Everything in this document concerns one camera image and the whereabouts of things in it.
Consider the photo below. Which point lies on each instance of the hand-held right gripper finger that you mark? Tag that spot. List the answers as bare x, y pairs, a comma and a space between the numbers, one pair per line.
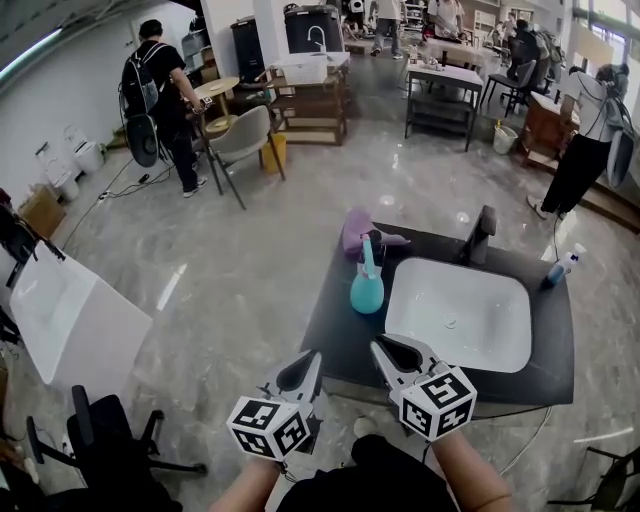
387, 374
422, 350

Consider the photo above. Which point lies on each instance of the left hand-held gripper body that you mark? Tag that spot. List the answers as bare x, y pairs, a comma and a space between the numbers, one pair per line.
267, 425

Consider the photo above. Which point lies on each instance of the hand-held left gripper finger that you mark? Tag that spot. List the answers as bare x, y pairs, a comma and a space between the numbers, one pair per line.
316, 385
295, 362

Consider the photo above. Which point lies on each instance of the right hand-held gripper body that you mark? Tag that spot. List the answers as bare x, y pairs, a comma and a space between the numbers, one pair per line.
437, 400

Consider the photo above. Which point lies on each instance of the teal spray bottle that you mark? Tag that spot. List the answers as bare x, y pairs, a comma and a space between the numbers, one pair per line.
366, 295

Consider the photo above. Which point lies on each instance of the person's right forearm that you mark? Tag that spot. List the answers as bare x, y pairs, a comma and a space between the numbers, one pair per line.
470, 475

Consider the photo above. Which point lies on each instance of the person's left forearm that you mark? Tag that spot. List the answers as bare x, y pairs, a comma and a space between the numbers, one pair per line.
245, 487

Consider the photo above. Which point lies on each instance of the clear bottle with blue liquid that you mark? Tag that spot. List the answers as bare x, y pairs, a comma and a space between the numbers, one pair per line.
561, 267

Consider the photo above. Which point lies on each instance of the white sink basin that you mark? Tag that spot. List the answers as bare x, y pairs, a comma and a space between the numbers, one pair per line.
455, 312

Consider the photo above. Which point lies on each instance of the black vanity counter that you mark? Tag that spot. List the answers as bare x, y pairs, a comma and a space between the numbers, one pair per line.
350, 335

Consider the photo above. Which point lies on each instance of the person's shoe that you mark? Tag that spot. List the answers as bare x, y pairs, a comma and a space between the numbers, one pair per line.
365, 426

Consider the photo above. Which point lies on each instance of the person's black clothing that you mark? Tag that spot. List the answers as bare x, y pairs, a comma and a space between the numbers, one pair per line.
370, 485

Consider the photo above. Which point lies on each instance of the black sink faucet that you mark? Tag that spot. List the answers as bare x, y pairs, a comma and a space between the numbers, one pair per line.
479, 235

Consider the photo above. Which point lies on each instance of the purple cloth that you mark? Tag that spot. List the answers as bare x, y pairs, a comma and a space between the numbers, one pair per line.
356, 227

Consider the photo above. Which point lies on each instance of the black office chair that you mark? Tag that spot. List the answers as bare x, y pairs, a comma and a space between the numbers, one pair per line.
107, 445

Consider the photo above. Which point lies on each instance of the black metal chair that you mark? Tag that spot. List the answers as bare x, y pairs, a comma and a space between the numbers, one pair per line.
612, 480

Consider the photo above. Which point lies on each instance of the yellow waste bin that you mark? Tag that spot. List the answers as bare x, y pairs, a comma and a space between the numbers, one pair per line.
276, 155

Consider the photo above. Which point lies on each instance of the white sink cabinet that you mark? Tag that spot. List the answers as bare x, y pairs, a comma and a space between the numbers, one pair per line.
75, 325

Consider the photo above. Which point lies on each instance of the white bucket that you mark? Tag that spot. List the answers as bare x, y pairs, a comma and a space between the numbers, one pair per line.
505, 140

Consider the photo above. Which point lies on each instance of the beige upholstered chair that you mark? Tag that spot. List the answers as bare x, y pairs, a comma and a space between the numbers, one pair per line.
245, 137

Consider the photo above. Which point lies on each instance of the brown wooden cabinet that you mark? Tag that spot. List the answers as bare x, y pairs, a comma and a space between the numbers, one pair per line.
545, 127

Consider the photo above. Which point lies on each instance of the wooden shelf table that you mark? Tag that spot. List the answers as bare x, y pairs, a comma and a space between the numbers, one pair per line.
310, 107

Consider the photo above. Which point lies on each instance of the black oval device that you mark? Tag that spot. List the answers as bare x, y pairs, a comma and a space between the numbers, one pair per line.
143, 140

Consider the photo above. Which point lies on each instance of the grey metal table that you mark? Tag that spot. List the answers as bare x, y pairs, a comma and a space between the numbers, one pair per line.
442, 75

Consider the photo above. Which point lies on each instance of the white oval device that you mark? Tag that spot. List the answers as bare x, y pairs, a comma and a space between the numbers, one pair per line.
621, 157

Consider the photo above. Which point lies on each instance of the round wooden side table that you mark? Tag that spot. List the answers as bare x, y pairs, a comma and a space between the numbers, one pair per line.
220, 87

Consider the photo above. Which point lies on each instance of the grey dining chair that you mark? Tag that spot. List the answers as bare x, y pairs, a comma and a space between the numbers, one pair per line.
517, 80

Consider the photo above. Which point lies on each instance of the white plastic basket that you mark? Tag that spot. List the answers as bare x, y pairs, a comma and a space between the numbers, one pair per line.
305, 70

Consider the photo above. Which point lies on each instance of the cardboard box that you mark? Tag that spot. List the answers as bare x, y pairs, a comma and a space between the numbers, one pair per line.
42, 212

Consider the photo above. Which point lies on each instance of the white toilet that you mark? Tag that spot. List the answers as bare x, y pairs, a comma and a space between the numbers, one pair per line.
62, 177
86, 152

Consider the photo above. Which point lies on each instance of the tall black bin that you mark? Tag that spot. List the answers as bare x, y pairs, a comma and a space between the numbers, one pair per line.
248, 50

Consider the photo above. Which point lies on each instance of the white curved faucet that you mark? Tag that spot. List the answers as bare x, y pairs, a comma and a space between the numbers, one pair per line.
317, 37

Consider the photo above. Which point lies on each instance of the wide black bin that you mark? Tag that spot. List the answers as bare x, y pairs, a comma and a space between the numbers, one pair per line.
315, 27

